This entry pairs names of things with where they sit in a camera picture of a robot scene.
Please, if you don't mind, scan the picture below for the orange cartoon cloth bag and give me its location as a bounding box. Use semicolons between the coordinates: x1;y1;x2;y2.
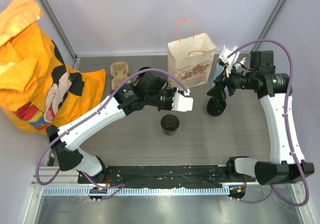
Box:
0;0;106;134

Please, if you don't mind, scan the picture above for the black cup with lid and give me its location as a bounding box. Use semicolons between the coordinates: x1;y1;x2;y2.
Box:
206;97;227;117

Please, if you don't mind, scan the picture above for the slotted cable duct rail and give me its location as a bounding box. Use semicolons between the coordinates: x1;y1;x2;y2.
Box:
42;185;230;196

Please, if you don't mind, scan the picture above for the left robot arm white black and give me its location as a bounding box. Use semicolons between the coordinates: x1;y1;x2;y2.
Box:
46;67;176;183

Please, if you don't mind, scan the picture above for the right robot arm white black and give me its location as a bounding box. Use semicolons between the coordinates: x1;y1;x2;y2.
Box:
206;49;315;185

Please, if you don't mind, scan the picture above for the light blue straw tin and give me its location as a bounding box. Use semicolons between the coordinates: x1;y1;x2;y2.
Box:
211;62;225;87

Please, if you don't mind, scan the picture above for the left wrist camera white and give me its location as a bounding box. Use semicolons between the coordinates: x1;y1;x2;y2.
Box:
171;89;194;112

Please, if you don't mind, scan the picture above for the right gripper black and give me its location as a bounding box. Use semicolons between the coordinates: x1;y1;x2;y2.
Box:
207;63;258;101

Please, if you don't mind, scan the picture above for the paper bag with orange handles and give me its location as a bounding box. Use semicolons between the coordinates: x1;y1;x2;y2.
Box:
167;19;217;89

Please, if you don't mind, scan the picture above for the single black coffee cup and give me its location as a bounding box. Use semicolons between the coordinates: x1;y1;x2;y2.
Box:
160;114;180;135

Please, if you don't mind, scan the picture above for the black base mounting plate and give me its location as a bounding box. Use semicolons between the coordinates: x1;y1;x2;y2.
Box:
91;165;256;189

